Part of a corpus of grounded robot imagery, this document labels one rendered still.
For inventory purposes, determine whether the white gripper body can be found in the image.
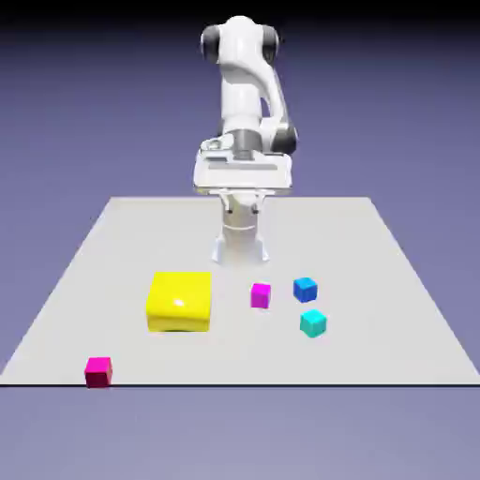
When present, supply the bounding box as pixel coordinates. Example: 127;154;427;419
192;149;294;197

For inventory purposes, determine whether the small purple cube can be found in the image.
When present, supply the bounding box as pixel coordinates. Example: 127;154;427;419
249;282;272;310

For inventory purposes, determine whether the small blue cube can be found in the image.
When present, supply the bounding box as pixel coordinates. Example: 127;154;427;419
292;277;319;305

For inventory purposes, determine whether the small cyan cube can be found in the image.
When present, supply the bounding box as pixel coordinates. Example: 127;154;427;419
298;308;328;339

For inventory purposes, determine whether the small pink cube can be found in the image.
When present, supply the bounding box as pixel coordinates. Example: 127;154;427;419
83;356;113;390

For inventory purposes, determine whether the large yellow box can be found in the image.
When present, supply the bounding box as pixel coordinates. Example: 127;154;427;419
144;271;214;334

